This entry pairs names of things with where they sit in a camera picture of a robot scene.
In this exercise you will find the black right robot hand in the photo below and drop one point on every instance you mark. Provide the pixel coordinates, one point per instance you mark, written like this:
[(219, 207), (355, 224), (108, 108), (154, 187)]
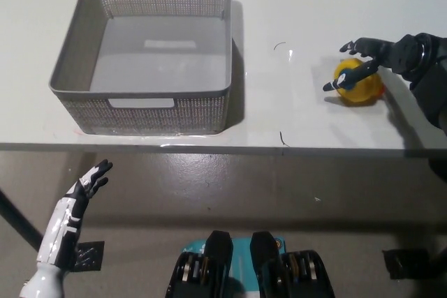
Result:
[(405, 55)]

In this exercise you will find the black table leg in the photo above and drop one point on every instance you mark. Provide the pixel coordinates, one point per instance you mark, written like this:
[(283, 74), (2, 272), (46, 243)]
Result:
[(19, 223)]

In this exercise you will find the yellow duck toy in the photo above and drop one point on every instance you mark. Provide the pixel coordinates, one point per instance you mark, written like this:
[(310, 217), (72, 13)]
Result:
[(363, 94)]

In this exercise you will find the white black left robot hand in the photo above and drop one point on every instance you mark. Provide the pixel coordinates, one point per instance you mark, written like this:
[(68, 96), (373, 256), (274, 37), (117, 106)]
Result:
[(71, 214)]

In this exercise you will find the grey perforated plastic basket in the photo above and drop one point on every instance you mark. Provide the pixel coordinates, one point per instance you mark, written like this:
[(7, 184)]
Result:
[(157, 57)]

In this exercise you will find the black floor tape patch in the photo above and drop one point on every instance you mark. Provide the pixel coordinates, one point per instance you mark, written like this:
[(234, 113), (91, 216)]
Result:
[(91, 256), (405, 264)]

